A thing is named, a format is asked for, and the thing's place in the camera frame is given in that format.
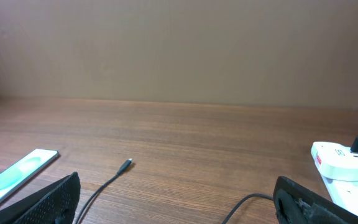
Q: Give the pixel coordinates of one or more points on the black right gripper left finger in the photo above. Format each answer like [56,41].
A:
[54,204]

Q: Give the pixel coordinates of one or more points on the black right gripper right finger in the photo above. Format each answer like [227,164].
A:
[296,204]

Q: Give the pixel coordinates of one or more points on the turquoise screen smartphone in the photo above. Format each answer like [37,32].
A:
[19,173]

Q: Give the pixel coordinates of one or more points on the white USB charger adapter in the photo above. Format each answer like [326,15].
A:
[335,161]

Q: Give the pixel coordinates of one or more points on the white power strip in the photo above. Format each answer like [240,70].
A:
[343,193]

